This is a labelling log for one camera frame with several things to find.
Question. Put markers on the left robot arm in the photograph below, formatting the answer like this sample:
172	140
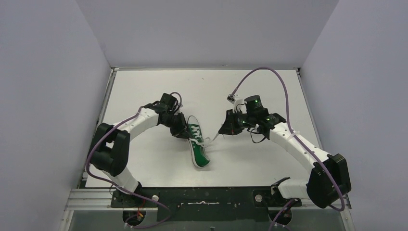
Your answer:
110	145

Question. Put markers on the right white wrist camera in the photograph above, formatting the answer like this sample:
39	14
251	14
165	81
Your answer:
237	102

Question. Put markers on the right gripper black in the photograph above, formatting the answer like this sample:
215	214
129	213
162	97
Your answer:
231	122

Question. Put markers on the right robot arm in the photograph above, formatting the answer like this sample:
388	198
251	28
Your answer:
328	177

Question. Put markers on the aluminium front rail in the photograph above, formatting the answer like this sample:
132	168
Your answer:
172	197

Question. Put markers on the green canvas sneaker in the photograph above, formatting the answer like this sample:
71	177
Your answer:
198	153

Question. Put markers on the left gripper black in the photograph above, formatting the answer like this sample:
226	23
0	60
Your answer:
178	132

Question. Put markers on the white shoelace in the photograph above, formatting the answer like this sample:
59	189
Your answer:
198	138

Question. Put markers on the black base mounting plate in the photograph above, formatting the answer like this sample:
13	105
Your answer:
216	212

